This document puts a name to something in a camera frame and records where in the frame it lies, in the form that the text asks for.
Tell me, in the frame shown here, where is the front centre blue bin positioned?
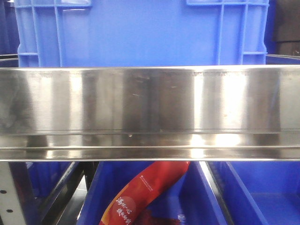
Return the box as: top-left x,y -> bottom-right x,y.
77,161 -> 227,225

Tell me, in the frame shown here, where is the front right blue bin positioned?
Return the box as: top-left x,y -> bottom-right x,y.
209,161 -> 300,225

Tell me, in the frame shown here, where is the red snack bag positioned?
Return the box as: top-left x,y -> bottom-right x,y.
99,161 -> 190,225

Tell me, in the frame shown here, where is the dark red mesh packet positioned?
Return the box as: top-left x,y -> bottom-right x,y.
133,209 -> 180,225

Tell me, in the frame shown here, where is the blue crate on shelf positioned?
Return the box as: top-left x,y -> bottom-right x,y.
15,0 -> 269,67

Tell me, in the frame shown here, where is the upper right blue crate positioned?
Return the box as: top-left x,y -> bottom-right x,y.
264,0 -> 277,54

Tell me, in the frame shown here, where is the upper left blue crate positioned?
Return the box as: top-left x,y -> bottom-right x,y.
0,0 -> 20,55

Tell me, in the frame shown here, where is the stainless steel shelf rail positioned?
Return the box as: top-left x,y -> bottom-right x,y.
0,65 -> 300,161

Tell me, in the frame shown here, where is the perforated steel upright post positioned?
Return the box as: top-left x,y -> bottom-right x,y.
0,162 -> 38,225

